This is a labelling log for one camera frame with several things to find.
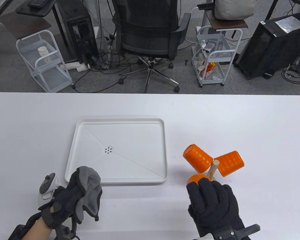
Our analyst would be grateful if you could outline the person's left hand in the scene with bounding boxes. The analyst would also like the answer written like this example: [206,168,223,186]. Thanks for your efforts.
[38,169,86,229]

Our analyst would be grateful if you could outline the person's right hand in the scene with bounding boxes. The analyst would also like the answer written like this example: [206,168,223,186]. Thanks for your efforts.
[187,179,245,240]

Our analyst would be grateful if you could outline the green grey hand towel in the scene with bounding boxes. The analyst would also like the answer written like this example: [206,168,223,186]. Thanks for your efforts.
[76,166,102,222]

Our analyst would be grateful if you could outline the orange cup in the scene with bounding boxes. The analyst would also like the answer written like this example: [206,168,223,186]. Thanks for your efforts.
[183,144,213,174]
[186,174,211,187]
[214,151,245,178]

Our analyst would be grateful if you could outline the person's left forearm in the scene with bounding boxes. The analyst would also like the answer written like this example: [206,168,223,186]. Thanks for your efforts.
[22,217,52,240]

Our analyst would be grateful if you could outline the wooden cup rack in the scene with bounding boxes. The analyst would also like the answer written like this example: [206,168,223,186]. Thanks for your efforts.
[206,161,220,182]

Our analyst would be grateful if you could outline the grey white left controller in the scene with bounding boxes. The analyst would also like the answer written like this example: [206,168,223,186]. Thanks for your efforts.
[38,173,58,207]

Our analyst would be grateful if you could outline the grey white controller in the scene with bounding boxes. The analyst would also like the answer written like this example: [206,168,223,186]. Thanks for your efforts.
[194,224,261,240]
[38,173,58,207]

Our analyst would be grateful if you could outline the grey white right controller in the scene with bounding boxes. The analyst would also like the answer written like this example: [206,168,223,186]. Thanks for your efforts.
[194,224,261,240]

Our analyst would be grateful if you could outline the black left wrist tracker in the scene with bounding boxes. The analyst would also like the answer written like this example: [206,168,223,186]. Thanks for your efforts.
[7,224,28,240]

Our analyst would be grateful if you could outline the white plastic tray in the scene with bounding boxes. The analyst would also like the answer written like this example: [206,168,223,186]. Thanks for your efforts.
[65,118,168,187]

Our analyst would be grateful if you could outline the white metal cart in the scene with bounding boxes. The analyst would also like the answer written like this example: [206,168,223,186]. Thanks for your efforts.
[16,30,74,93]
[196,26,243,87]

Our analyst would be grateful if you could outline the white plastic pipe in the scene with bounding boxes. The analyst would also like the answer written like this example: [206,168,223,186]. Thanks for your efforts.
[59,62,92,73]

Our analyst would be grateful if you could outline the orange snack packet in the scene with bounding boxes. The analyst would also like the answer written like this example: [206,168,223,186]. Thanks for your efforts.
[200,62,217,78]

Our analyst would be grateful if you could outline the white plastic bottle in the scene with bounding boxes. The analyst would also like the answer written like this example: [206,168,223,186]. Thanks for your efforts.
[38,46,52,63]

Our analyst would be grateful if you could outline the white power adapter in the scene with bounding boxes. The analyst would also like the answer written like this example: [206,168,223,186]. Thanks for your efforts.
[201,41,215,53]

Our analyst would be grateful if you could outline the black computer tower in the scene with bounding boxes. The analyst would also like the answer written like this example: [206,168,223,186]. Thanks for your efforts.
[234,12,300,80]
[52,0,100,66]

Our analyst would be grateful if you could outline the brown wooden board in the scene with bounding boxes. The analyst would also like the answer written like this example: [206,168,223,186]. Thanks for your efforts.
[205,10,248,31]
[0,12,52,40]

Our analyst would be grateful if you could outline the black office chair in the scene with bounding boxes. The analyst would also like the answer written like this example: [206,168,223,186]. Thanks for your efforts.
[112,0,192,93]

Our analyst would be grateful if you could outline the black desk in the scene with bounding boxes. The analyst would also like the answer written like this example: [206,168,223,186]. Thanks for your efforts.
[16,0,59,17]

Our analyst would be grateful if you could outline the silver foil bag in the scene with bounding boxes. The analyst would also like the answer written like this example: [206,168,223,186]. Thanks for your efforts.
[274,16,300,34]

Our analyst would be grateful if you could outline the beige fabric bag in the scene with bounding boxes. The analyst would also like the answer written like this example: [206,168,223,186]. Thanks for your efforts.
[214,0,255,20]

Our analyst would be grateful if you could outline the black keyboard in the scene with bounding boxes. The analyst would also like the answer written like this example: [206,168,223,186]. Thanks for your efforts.
[27,0,48,9]

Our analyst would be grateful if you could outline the black power bank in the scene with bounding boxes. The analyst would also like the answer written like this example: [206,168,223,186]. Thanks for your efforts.
[197,2,215,11]

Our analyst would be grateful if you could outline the tangle of black cables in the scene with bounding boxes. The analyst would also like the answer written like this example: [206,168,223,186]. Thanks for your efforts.
[72,25,143,93]

